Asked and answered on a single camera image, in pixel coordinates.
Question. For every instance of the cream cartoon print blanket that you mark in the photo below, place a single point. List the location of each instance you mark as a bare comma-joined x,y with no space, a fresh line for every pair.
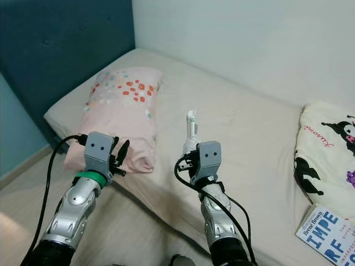
327,149

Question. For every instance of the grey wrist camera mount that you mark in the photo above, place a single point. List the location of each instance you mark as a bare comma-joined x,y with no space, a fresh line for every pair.
100,147
208,158

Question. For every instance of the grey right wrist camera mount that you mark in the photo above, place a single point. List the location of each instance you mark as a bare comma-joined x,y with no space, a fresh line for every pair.
208,158

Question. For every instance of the grey right robot leg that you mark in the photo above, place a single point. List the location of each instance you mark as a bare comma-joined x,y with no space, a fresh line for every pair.
182,261

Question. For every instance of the white plastic tube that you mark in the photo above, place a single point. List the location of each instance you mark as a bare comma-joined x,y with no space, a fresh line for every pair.
192,130

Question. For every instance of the white blue lettered book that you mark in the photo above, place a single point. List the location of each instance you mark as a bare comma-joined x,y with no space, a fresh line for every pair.
327,238

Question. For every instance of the pink dotted pillow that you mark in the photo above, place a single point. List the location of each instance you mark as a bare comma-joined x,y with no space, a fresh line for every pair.
122,116

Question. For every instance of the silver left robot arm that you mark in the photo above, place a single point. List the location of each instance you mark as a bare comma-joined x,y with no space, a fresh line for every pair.
72,221

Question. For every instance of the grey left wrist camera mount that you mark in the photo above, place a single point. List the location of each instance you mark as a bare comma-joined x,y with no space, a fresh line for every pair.
100,147

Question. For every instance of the beige sheeted mattress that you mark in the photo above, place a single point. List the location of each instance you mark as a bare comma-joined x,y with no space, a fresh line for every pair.
227,94

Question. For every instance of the blue upholstered headboard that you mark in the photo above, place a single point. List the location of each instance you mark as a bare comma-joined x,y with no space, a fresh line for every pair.
61,50

